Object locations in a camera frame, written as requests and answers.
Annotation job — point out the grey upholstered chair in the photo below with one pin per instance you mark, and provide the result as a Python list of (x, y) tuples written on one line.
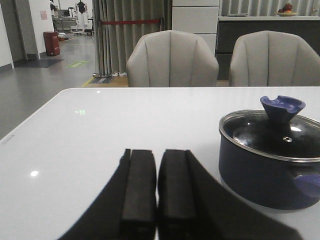
[(271, 59), (172, 58)]

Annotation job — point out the red barrier belt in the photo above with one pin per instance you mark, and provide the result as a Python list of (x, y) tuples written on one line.
[(131, 22)]

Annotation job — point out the fruit plate on counter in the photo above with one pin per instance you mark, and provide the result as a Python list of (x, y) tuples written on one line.
[(286, 11)]

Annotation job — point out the dark blue saucepan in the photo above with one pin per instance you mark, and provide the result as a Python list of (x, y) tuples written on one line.
[(267, 181)]

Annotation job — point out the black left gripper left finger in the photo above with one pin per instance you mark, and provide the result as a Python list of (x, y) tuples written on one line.
[(126, 207)]

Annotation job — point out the right grey upholstered chair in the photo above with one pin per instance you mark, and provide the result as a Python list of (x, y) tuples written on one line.
[(271, 59)]

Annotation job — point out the red trash bin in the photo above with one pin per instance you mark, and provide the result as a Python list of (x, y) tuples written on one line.
[(51, 42)]

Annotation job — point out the glass lid with blue knob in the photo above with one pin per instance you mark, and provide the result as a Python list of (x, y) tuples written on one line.
[(276, 131)]

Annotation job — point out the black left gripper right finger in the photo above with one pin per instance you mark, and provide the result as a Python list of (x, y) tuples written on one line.
[(194, 206)]

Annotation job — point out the grey curtain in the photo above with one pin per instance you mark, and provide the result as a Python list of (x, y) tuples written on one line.
[(115, 43)]

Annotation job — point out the dark counter sideboard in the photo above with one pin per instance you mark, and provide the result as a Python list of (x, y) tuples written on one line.
[(229, 29)]

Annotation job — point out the left grey upholstered chair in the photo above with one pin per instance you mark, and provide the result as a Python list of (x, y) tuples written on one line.
[(172, 58)]

